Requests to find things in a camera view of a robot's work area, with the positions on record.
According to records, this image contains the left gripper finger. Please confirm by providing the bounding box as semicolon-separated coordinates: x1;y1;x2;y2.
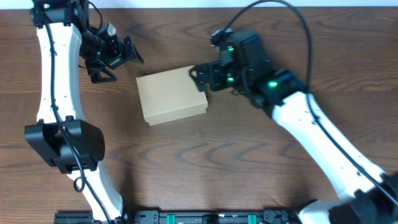
89;67;117;83
124;36;144;64

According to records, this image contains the brown cardboard box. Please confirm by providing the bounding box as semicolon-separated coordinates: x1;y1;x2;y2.
136;66;208;126

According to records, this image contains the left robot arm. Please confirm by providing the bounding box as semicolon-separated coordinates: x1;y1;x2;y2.
24;1;142;223

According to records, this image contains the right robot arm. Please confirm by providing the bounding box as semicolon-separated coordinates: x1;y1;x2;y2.
189;29;397;223

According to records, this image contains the black mounting rail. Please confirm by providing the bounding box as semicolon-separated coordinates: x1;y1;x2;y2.
54;210;301;224

